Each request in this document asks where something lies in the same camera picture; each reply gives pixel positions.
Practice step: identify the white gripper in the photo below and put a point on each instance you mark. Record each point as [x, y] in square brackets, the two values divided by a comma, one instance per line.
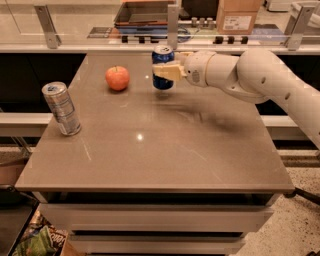
[194, 69]

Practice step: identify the blue pepsi can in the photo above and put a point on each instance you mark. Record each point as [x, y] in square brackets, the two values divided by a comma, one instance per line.
[160, 56]

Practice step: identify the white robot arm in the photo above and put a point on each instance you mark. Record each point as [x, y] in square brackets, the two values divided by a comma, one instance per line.
[256, 76]

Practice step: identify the silver redbull can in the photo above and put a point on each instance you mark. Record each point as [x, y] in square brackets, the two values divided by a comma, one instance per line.
[60, 103]

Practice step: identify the red apple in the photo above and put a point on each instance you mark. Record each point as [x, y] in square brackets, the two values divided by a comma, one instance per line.
[117, 78]

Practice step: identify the dark tray stack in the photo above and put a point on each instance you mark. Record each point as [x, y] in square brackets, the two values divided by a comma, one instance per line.
[148, 12]

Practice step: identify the cardboard box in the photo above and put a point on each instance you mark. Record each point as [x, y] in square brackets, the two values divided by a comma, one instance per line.
[237, 17]

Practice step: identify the upper white drawer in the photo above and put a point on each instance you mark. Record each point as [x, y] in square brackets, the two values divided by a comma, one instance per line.
[155, 218]

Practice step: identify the white drawer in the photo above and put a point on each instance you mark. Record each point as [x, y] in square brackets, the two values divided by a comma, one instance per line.
[156, 245]
[155, 218]

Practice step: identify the lower white drawer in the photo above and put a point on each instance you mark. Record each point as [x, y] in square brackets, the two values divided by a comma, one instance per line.
[156, 245]

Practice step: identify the green chip bag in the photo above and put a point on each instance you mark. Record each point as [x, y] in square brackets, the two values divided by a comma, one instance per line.
[46, 241]

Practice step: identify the middle metal bracket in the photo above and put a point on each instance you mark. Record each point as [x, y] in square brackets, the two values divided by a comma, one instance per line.
[172, 26]

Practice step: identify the metal bracket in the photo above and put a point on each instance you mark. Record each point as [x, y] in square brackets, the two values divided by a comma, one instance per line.
[53, 40]
[172, 26]
[303, 27]

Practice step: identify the left metal bracket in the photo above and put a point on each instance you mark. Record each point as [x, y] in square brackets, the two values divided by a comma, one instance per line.
[53, 40]

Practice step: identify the right metal bracket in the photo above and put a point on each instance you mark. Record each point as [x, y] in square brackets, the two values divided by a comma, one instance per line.
[303, 27]

